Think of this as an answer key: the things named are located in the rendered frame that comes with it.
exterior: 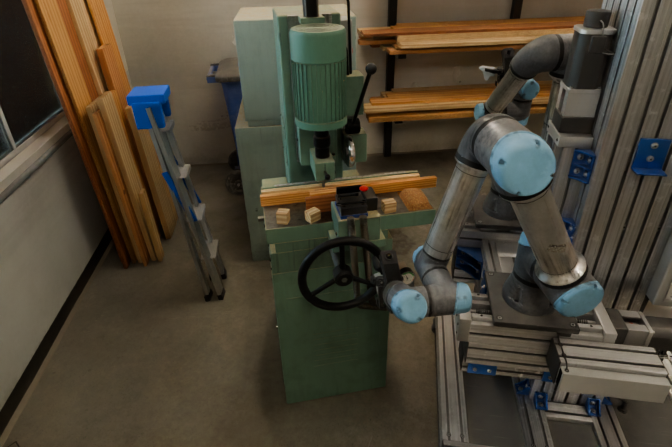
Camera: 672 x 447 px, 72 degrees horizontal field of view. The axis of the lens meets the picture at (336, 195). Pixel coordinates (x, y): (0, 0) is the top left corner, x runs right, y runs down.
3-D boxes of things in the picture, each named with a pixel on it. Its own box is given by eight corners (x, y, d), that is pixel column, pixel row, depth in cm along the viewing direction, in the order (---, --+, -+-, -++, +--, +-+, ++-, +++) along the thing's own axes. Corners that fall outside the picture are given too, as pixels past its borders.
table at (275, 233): (267, 262, 148) (266, 246, 145) (262, 213, 174) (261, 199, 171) (445, 238, 158) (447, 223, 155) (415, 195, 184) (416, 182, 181)
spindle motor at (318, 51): (298, 135, 148) (292, 34, 132) (292, 116, 163) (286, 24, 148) (352, 130, 151) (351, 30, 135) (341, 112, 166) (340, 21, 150)
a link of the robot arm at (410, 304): (432, 324, 106) (396, 327, 105) (419, 311, 117) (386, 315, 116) (430, 290, 106) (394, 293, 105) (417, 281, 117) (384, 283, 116)
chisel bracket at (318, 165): (315, 185, 162) (314, 163, 158) (310, 168, 174) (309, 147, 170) (336, 183, 163) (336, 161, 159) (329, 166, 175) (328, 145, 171)
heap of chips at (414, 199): (408, 211, 162) (409, 202, 160) (396, 192, 174) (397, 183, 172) (433, 208, 163) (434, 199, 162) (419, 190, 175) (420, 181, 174)
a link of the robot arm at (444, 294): (459, 266, 117) (417, 269, 116) (476, 295, 108) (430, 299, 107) (455, 289, 121) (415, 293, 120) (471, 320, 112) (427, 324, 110)
